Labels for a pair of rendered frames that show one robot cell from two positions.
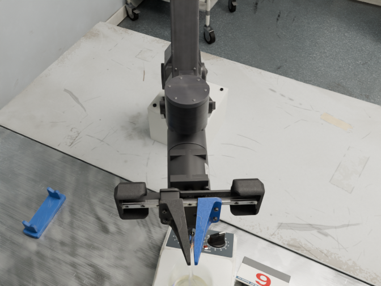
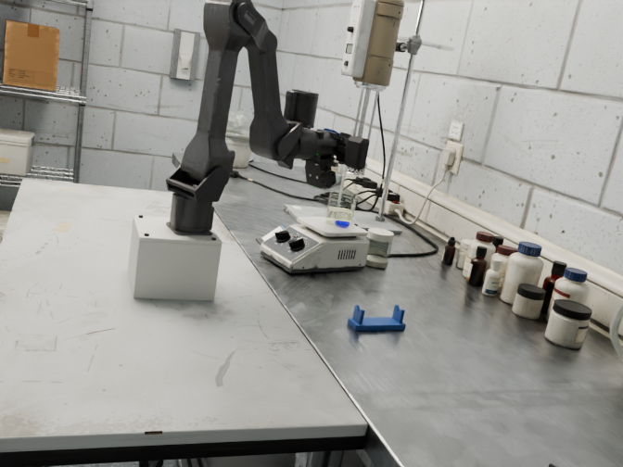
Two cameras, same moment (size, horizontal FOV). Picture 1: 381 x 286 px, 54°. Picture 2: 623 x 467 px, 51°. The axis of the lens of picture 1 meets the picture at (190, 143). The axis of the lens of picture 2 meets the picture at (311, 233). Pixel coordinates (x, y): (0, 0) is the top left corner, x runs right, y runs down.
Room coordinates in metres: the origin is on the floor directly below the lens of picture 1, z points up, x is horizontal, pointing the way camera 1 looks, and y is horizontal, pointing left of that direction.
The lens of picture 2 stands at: (1.22, 0.92, 1.32)
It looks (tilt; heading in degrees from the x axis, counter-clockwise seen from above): 14 degrees down; 224
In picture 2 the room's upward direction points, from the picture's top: 10 degrees clockwise
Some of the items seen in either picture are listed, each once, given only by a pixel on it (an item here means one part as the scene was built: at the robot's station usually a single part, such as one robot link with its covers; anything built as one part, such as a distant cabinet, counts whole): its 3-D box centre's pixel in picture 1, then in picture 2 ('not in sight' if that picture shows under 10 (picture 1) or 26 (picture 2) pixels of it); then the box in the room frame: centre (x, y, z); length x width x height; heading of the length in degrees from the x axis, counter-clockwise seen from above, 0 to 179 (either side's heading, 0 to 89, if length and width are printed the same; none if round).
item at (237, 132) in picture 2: not in sight; (236, 137); (-0.31, -1.00, 1.01); 0.14 x 0.14 x 0.21
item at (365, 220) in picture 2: not in sight; (341, 219); (-0.15, -0.28, 0.91); 0.30 x 0.20 x 0.01; 155
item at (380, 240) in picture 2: not in sight; (377, 248); (0.08, 0.04, 0.94); 0.06 x 0.06 x 0.08
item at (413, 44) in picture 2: not in sight; (406, 44); (-0.28, -0.27, 1.41); 0.25 x 0.11 x 0.05; 155
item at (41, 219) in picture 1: (43, 210); (378, 317); (0.36, 0.29, 0.92); 0.10 x 0.03 x 0.04; 160
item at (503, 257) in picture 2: not in sight; (502, 268); (-0.09, 0.26, 0.95); 0.06 x 0.06 x 0.10
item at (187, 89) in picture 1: (188, 105); (287, 121); (0.38, 0.00, 1.20); 0.11 x 0.08 x 0.12; 3
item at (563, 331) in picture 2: not in sight; (567, 323); (0.05, 0.49, 0.94); 0.07 x 0.07 x 0.07
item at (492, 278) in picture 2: not in sight; (492, 277); (-0.04, 0.28, 0.94); 0.03 x 0.03 x 0.08
